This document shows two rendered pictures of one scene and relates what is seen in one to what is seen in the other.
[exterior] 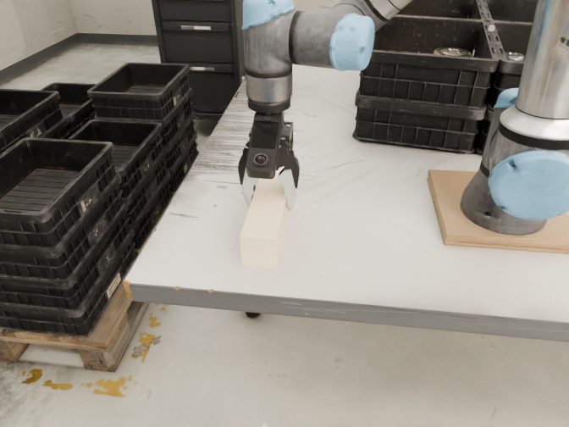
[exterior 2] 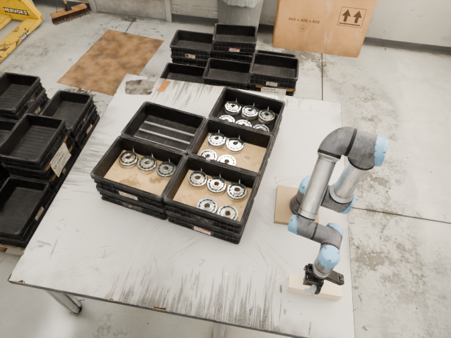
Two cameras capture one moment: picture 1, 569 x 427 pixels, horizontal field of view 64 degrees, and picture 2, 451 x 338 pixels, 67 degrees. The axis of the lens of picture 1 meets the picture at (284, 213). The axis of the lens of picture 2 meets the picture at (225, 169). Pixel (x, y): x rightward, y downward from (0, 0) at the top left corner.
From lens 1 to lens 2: 1.67 m
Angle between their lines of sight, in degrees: 63
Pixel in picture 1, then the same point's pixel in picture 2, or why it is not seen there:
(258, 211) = (325, 289)
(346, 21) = (339, 231)
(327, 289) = (345, 271)
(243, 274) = (343, 300)
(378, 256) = not seen: hidden behind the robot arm
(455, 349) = not seen: hidden behind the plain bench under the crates
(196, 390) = not seen: outside the picture
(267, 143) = (335, 274)
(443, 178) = (281, 217)
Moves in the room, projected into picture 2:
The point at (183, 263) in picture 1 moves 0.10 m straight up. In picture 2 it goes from (340, 323) to (347, 317)
